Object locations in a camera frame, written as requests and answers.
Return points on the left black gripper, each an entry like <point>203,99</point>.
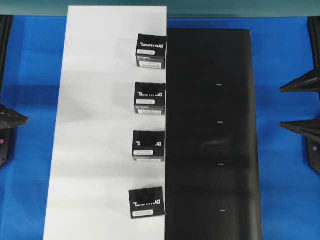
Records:
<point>5,127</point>

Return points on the black dynamixel box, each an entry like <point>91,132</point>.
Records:
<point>150,98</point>
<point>146,203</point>
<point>148,146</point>
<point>151,51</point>

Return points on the white base board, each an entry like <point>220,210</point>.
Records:
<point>92,168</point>

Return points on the blue table cloth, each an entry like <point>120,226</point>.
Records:
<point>281,52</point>

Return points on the black rail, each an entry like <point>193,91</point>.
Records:
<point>6,22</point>
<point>314,33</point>

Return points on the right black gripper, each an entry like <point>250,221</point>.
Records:
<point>309,82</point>

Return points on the black rail right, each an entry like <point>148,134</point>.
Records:
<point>314,33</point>

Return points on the black base board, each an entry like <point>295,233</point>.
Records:
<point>212,184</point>

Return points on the black rail left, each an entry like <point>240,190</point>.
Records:
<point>6,22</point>

